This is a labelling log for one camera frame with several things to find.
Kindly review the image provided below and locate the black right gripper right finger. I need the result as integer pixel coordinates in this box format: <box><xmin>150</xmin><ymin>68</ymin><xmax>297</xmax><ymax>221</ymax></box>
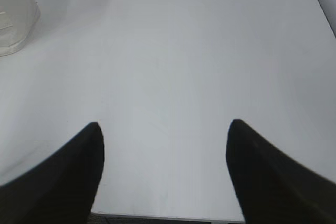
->
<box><xmin>226</xmin><ymin>119</ymin><xmax>335</xmax><ymax>223</ymax></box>

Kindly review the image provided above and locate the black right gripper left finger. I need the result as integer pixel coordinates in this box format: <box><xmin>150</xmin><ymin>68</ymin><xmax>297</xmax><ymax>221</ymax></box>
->
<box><xmin>1</xmin><ymin>122</ymin><xmax>104</xmax><ymax>223</ymax></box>

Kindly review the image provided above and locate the cream canvas zipper bag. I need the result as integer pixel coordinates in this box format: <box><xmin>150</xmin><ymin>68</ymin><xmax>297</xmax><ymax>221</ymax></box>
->
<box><xmin>1</xmin><ymin>0</ymin><xmax>40</xmax><ymax>56</ymax></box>

